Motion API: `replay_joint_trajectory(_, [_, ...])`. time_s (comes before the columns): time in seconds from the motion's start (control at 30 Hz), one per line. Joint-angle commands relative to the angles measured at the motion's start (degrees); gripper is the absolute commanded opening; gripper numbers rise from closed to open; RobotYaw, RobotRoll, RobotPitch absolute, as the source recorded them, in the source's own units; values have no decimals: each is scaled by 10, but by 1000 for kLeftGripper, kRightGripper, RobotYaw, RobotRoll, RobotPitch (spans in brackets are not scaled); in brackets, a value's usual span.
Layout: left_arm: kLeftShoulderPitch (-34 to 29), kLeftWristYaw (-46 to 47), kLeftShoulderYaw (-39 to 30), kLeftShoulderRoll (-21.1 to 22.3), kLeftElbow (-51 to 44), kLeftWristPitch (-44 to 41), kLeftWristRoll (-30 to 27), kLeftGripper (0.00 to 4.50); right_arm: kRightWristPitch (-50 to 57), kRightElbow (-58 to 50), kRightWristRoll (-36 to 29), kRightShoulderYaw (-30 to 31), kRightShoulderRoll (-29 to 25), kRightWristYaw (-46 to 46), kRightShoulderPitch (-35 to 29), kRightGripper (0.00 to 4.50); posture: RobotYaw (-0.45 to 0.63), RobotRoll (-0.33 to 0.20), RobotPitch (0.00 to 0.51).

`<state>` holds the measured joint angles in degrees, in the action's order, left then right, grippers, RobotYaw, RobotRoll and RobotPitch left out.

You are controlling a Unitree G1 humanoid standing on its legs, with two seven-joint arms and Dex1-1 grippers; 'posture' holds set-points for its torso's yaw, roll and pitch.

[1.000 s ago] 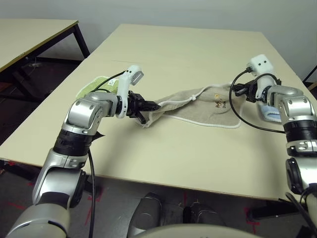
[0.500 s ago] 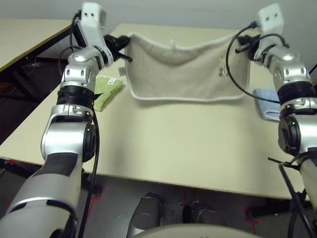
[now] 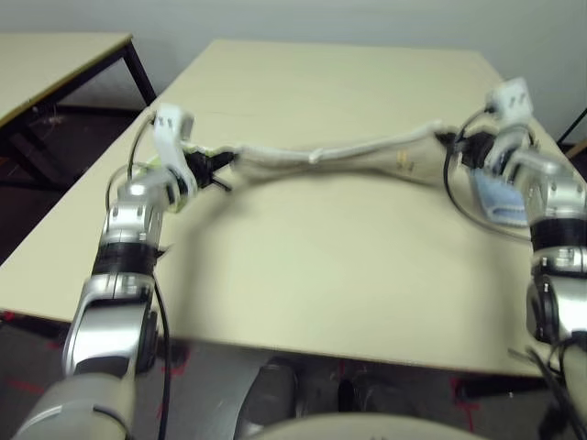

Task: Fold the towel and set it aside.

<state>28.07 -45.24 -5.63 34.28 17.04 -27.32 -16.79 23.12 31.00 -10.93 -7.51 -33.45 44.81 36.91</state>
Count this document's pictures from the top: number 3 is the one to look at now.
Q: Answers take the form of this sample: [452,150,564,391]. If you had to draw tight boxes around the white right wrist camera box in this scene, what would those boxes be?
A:
[484,77,536,175]

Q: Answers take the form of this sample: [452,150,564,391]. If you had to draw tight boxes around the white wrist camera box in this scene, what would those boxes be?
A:
[152,104,199,193]
[484,77,536,175]

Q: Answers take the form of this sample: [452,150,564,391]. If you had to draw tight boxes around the green folded towel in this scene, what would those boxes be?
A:
[145,145,216,213]

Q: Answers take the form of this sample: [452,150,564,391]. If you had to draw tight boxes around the grey robot torso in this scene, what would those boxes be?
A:
[256,412,487,440]

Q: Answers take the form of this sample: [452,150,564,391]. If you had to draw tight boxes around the blue folded towel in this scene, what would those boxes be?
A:
[471,172,528,226]

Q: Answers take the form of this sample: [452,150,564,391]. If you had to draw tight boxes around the black robot right foot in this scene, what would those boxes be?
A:
[337,373,414,418]

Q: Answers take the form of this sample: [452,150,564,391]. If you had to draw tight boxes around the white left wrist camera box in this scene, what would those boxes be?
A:
[152,104,199,193]

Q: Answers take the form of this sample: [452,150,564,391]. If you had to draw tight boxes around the black robot foot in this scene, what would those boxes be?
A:
[337,373,414,418]
[238,361,299,440]

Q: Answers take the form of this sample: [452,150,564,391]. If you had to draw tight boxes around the black robot left foot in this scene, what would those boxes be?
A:
[238,361,299,440]

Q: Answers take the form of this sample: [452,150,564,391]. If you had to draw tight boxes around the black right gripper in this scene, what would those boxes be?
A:
[436,131,495,169]

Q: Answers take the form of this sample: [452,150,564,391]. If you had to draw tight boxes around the beige side table black legs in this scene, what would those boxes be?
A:
[0,31,157,193]

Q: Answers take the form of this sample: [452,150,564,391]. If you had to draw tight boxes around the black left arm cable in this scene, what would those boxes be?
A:
[104,119,174,440]

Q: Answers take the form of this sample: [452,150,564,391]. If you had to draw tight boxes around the beige towel with white trim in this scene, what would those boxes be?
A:
[227,119,464,187]

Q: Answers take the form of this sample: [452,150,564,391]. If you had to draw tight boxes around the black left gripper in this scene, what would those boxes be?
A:
[184,147,238,194]

